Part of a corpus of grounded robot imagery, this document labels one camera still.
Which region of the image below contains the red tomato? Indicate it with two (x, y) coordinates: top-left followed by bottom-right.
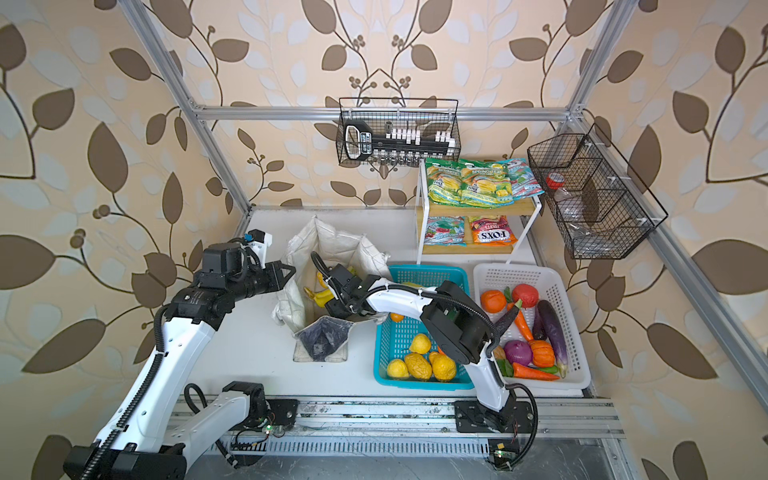
(512, 284), (540, 309)

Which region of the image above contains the purple eggplant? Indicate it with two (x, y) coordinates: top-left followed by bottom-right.
(534, 300), (569, 377)

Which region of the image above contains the pink teal snack bag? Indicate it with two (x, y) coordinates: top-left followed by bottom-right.
(505, 158), (543, 201)

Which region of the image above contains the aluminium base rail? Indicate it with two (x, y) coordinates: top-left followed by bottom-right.
(203, 396), (626, 458)

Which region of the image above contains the red green candy bag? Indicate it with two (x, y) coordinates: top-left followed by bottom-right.
(424, 216), (466, 246)

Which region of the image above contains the single yellow banana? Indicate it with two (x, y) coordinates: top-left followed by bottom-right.
(304, 272), (335, 308)

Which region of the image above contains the yellow bumpy lemon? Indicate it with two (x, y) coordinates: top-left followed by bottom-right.
(404, 353), (433, 381)

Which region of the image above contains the yellow round lemon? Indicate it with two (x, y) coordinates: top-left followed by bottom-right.
(430, 353), (457, 382)

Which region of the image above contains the dark zucchini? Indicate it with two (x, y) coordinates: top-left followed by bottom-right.
(494, 301), (522, 336)

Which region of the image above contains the orange Fox's candy bag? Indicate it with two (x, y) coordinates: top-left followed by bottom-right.
(468, 215), (517, 247)

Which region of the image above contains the small yellow lemon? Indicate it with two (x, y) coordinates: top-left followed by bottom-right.
(386, 359), (410, 379)

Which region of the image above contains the black wire basket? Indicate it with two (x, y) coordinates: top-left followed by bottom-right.
(335, 95), (461, 168)
(527, 124), (668, 260)

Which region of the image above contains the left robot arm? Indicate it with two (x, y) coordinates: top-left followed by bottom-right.
(63, 230), (296, 479)

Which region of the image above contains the orange fruit white basket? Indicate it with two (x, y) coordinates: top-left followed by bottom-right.
(480, 290), (508, 314)

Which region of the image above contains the plastic bottle red cap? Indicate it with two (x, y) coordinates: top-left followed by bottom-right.
(545, 172), (584, 222)

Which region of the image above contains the orange carrot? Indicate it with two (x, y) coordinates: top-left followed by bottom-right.
(514, 308), (534, 342)
(512, 362), (560, 381)

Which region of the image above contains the black tool in basket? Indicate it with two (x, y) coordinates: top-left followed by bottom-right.
(336, 120), (460, 163)

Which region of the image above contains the teal plastic basket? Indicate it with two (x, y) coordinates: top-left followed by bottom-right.
(373, 264), (474, 391)

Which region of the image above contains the black wire basket right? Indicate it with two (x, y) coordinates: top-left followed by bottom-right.
(527, 124), (668, 260)

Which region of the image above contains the green pepper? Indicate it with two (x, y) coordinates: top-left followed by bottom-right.
(496, 359), (514, 378)

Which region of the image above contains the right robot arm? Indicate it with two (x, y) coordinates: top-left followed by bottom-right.
(311, 251), (539, 436)

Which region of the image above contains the black wire basket centre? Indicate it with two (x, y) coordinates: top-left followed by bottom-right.
(335, 95), (461, 168)

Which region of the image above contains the white wooden shelf rack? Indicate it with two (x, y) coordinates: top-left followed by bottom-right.
(415, 162), (543, 264)

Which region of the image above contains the white canvas grocery bag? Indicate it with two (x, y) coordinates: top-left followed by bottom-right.
(272, 218), (391, 363)

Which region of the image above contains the purple onion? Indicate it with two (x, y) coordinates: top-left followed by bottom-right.
(503, 340), (533, 366)

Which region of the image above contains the white plastic basket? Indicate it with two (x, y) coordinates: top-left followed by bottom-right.
(473, 263), (592, 397)

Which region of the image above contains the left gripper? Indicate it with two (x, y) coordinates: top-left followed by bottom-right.
(224, 259), (295, 304)

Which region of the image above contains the small orange pumpkin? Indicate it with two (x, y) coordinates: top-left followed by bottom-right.
(529, 340), (556, 368)

